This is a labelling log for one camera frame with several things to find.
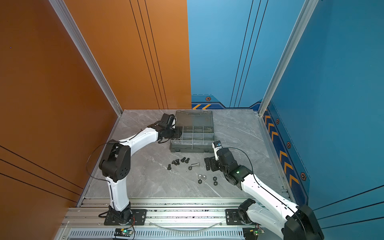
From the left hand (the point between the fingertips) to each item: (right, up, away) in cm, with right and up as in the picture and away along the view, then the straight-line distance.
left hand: (181, 131), depth 97 cm
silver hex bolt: (+10, -20, -5) cm, 23 cm away
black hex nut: (+6, -22, -7) cm, 24 cm away
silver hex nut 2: (+15, -26, -11) cm, 32 cm away
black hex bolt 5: (+4, -18, -5) cm, 19 cm away
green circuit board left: (-25, -47, -26) cm, 59 cm away
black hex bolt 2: (-4, -19, -5) cm, 20 cm away
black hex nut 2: (+12, -28, -12) cm, 33 cm away
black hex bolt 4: (+2, -18, -4) cm, 18 cm away
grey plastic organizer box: (+11, -2, +6) cm, 13 cm away
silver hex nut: (+12, -26, -10) cm, 30 cm away
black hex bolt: (-7, -22, -7) cm, 24 cm away
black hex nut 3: (+21, -27, -11) cm, 36 cm away
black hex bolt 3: (-2, -18, -5) cm, 19 cm away
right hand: (+18, -14, -14) cm, 27 cm away
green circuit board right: (+37, -47, -26) cm, 65 cm away
